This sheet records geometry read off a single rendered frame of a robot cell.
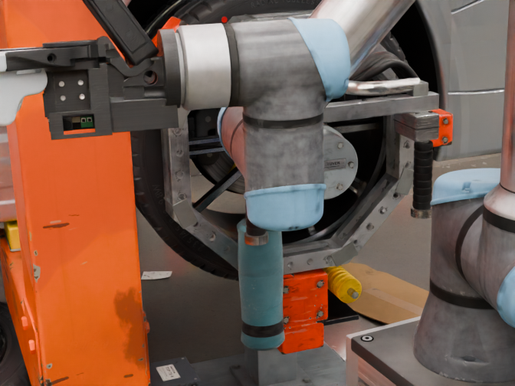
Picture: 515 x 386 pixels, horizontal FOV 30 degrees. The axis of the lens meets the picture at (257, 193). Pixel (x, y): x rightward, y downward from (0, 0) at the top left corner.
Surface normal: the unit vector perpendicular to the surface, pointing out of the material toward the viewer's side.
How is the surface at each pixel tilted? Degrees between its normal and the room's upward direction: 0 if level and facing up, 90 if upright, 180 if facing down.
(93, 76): 82
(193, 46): 54
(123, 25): 83
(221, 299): 0
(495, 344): 72
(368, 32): 104
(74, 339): 90
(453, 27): 90
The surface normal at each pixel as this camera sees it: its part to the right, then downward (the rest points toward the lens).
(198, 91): 0.20, 0.62
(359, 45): 0.44, 0.48
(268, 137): -0.38, 0.30
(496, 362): 0.11, 0.00
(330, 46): 0.21, -0.18
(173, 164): 0.35, 0.28
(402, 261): -0.03, -0.95
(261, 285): 0.02, 0.34
